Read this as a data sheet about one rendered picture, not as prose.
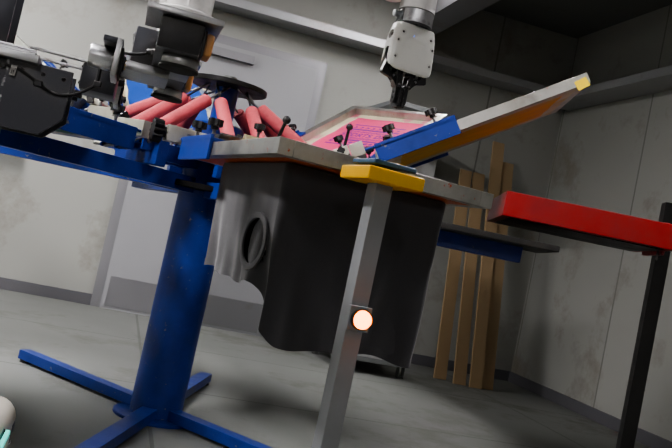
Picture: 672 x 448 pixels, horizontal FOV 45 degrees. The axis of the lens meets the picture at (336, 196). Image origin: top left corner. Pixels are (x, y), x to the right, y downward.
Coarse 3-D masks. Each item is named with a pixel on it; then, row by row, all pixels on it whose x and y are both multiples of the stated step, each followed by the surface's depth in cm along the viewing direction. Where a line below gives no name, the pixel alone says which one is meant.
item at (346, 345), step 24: (360, 168) 163; (384, 168) 161; (384, 192) 166; (384, 216) 166; (360, 240) 166; (360, 264) 164; (360, 288) 164; (336, 336) 166; (360, 336) 165; (336, 360) 164; (336, 384) 163; (336, 408) 163; (336, 432) 163
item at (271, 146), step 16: (224, 144) 211; (240, 144) 199; (256, 144) 189; (272, 144) 179; (288, 144) 177; (304, 144) 179; (304, 160) 179; (320, 160) 181; (336, 160) 182; (352, 160) 184; (416, 176) 191; (432, 192) 194; (448, 192) 195; (464, 192) 197; (480, 192) 200
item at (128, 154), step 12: (144, 144) 284; (156, 144) 286; (168, 144) 289; (120, 156) 314; (132, 156) 292; (144, 156) 288; (156, 156) 285; (168, 156) 296; (168, 168) 345; (180, 168) 346; (192, 168) 310; (216, 168) 284
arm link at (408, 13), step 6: (396, 12) 167; (402, 12) 167; (408, 12) 167; (414, 12) 166; (420, 12) 166; (426, 12) 167; (396, 18) 169; (402, 18) 167; (408, 18) 166; (414, 18) 166; (420, 18) 166; (426, 18) 167; (432, 18) 168; (426, 24) 167; (432, 24) 169
